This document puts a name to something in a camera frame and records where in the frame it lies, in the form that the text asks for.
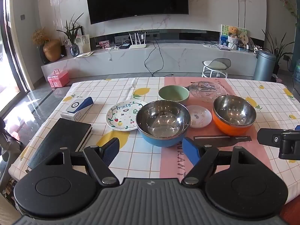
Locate portrait drawing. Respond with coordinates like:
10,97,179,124
75,34,91,53

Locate clear glass plate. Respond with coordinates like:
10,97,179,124
189,81,227,103

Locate green ceramic bowl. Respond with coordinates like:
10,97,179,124
158,85,190,105

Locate grey chair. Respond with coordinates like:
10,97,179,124
0,117,24,188

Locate white round stool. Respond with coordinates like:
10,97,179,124
202,58,232,78

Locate blue steel bowl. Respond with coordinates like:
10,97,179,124
135,100,191,148

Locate small white plate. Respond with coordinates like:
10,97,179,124
187,105,213,129

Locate blue glass vase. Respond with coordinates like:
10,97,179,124
70,43,80,57

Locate marble television console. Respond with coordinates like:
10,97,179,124
41,29,258,80

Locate white fruit-print plate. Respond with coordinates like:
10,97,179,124
106,100,149,132

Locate dried yellow flowers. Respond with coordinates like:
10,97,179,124
31,27,50,46

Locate pink printed table runner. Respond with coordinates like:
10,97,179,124
160,77,272,180

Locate brown round vase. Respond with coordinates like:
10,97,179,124
43,39,62,62

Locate white and blue box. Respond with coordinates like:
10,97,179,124
60,97,94,122

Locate black notebook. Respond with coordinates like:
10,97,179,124
26,118,93,174

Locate orange steel bowl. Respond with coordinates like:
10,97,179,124
212,95,257,137

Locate black wall television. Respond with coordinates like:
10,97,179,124
85,0,189,25

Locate sliding glass door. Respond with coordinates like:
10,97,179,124
0,0,31,113

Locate blue water bottle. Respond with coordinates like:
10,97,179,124
293,60,300,83

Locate grey trash can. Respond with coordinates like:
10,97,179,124
253,51,277,82

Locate white router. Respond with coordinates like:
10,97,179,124
128,31,147,50

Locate brown teddy bear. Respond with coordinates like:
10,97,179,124
227,26,239,50

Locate long-leaf green plant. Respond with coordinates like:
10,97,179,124
56,13,84,45

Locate round paper fan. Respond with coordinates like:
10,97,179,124
239,33,250,48

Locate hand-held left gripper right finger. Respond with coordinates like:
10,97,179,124
181,137,257,185

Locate lemon checked tablecloth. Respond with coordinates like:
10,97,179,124
8,76,300,208

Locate pink storage case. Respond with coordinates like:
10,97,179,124
47,69,70,88

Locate potted green floor plant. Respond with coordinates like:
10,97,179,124
261,28,296,75

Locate black power cable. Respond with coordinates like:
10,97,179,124
144,37,174,77

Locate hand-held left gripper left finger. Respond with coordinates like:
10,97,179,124
43,138,120,185

